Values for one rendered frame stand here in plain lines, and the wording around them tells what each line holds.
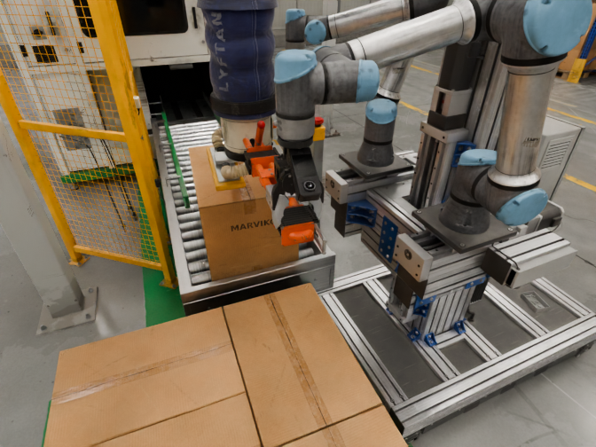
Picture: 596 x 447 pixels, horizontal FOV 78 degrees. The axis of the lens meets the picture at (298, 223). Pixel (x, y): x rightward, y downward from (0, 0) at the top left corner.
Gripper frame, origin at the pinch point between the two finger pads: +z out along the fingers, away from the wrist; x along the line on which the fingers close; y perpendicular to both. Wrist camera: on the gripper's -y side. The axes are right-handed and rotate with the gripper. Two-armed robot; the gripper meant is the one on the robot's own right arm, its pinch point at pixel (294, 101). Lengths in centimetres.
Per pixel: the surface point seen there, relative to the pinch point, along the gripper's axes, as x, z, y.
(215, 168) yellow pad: -39, 11, 33
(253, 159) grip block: -29, -3, 59
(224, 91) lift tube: -33, -17, 38
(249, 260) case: -30, 57, 33
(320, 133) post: 21.0, 24.2, -20.6
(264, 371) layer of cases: -34, 67, 81
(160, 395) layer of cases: -68, 67, 79
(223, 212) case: -38, 30, 33
